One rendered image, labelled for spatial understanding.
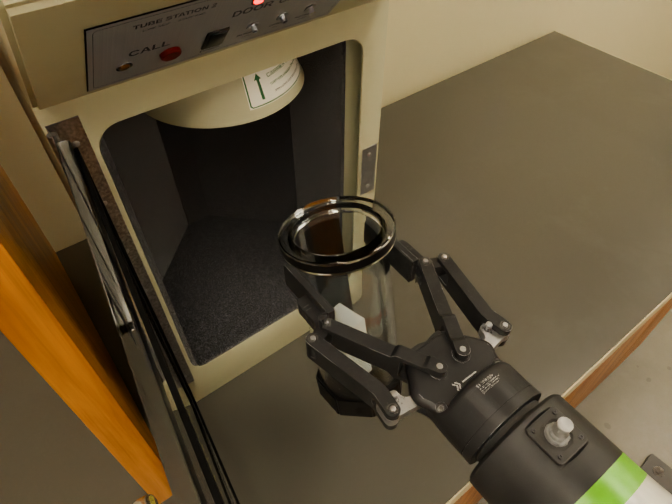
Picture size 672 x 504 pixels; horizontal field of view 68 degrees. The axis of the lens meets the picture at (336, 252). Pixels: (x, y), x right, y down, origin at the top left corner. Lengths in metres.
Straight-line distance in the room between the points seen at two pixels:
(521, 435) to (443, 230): 0.60
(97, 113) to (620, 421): 1.80
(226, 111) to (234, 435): 0.42
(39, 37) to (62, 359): 0.23
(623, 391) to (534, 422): 1.66
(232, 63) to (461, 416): 0.33
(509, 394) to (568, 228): 0.65
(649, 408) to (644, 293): 1.11
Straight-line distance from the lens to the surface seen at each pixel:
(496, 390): 0.39
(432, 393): 0.40
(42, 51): 0.30
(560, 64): 1.52
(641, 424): 1.99
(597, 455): 0.38
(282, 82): 0.51
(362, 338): 0.42
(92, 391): 0.46
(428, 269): 0.47
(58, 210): 0.99
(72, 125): 0.41
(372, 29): 0.52
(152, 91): 0.42
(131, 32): 0.31
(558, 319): 0.85
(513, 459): 0.37
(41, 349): 0.41
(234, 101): 0.49
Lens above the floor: 1.58
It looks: 48 degrees down
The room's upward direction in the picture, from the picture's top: straight up
